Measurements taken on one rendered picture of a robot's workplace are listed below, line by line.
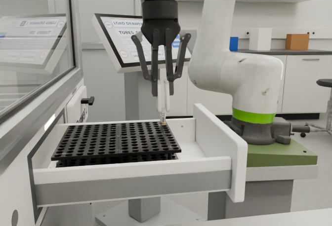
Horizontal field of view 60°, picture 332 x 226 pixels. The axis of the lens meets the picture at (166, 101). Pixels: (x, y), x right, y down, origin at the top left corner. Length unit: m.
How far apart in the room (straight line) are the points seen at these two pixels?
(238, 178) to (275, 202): 0.43
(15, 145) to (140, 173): 0.19
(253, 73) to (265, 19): 3.72
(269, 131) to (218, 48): 0.29
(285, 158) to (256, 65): 0.26
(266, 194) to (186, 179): 0.44
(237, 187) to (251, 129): 0.36
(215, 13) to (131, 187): 0.61
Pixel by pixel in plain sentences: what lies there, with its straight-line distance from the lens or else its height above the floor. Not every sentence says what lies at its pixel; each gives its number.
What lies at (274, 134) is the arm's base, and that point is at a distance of 0.91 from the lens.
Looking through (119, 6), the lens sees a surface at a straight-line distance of 2.20.
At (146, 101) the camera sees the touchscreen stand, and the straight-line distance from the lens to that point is 1.54.
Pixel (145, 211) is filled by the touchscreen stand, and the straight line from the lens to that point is 1.79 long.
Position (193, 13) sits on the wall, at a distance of 4.24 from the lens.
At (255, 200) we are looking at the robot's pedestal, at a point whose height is 0.64.
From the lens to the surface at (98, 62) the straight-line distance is 2.21.
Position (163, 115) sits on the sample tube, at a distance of 0.65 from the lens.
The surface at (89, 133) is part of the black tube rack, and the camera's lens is 0.62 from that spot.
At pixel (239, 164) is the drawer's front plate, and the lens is 0.50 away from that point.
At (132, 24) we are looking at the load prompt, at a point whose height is 1.15.
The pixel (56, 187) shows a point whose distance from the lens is 0.50.
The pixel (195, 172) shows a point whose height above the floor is 0.87.
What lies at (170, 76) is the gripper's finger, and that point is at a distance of 0.63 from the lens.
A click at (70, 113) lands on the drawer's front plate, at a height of 0.91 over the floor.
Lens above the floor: 1.10
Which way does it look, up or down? 13 degrees down
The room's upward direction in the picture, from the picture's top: straight up
